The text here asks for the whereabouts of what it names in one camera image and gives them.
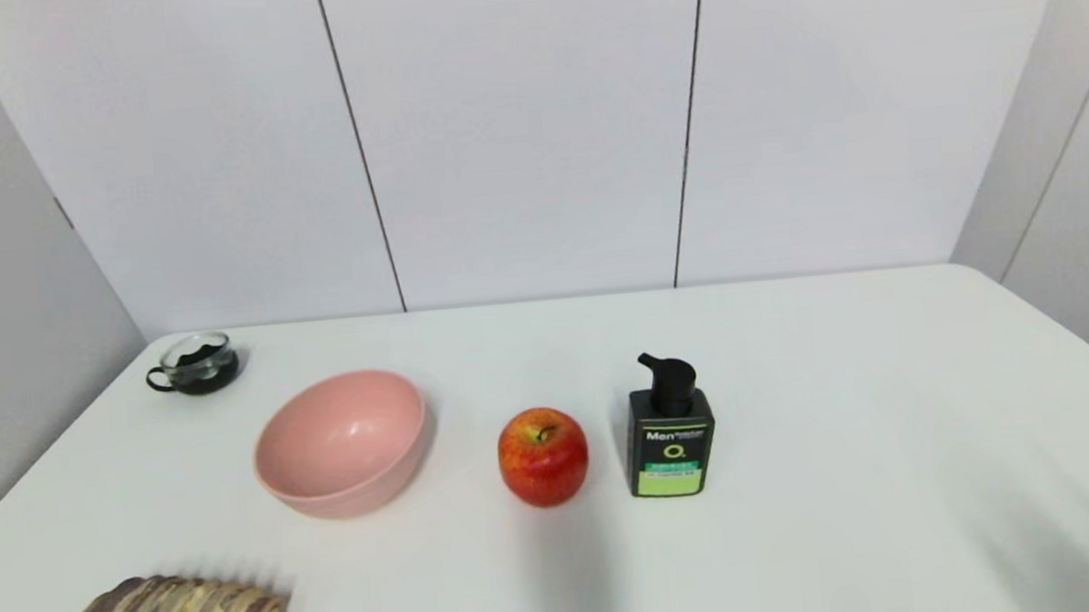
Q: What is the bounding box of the red apple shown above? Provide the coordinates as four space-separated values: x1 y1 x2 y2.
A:
494 402 593 511

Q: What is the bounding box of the black green pump bottle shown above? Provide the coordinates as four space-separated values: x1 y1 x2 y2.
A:
618 347 723 502

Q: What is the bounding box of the pink bowl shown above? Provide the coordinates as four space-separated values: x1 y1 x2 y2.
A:
246 364 436 527

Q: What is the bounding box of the glass cup with dark liquid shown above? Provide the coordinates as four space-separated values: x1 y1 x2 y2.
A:
142 329 243 400

